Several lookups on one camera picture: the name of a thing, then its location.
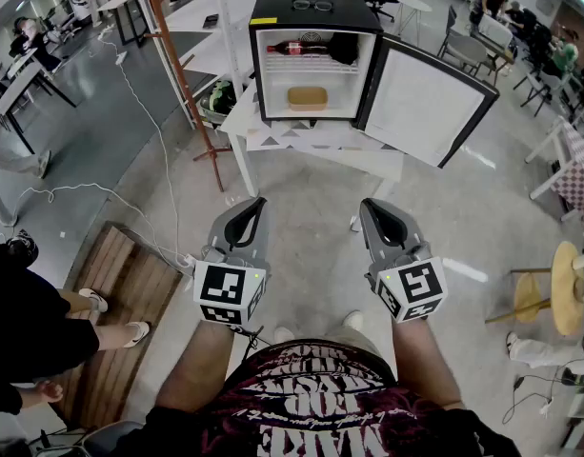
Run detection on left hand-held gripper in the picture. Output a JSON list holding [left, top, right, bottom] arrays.
[[192, 196, 272, 328]]

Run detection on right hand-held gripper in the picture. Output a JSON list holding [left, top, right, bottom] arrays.
[[359, 197, 449, 326]]

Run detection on tan rectangular container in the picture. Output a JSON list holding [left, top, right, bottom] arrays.
[[286, 86, 329, 112]]

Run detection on black mini fridge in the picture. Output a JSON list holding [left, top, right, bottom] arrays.
[[248, 0, 501, 169]]

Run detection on person's right forearm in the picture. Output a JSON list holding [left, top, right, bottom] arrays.
[[391, 319, 464, 411]]

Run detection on person's left forearm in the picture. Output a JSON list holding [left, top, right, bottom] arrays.
[[155, 319, 235, 413]]

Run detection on person's khaki trousers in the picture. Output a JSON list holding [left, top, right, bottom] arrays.
[[319, 324, 393, 380]]

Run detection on wooden platform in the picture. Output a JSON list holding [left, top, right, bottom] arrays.
[[48, 221, 184, 430]]

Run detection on triangle-patterned mat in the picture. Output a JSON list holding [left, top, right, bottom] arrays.
[[246, 120, 402, 151]]

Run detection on brown wooden coat rack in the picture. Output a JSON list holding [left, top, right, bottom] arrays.
[[141, 0, 233, 193]]

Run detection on green and white helmet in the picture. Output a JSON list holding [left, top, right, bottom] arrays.
[[199, 79, 238, 126]]

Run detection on round wooden stool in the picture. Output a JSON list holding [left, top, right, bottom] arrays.
[[484, 240, 584, 337]]

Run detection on white framed table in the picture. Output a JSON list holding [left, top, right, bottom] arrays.
[[524, 114, 584, 223]]

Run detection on person's dark printed shirt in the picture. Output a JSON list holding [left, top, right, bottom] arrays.
[[112, 340, 524, 457]]

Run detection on black cloth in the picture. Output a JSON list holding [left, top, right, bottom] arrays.
[[328, 31, 360, 66]]

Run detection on cola bottle with red label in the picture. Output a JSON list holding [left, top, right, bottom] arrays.
[[266, 39, 338, 58]]

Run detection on checked tablecloth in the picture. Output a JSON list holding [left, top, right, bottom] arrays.
[[553, 116, 584, 218]]

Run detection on grey chair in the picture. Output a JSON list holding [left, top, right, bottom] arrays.
[[437, 5, 489, 73], [513, 67, 567, 118]]

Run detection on black printed cap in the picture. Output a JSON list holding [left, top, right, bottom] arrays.
[[5, 229, 39, 266]]

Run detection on white metal shelf rack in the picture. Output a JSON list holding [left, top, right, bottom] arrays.
[[129, 0, 345, 130]]

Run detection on white box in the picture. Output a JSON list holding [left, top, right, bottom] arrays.
[[476, 14, 514, 50]]

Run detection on round white side table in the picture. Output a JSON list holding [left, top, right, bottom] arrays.
[[393, 0, 433, 37]]

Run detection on white desk with black legs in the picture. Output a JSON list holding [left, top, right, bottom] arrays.
[[0, 48, 78, 154]]

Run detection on white cable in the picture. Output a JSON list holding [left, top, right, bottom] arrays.
[[0, 182, 191, 266], [86, 26, 191, 264]]

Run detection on black cable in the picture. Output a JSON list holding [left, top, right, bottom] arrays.
[[503, 373, 559, 426]]

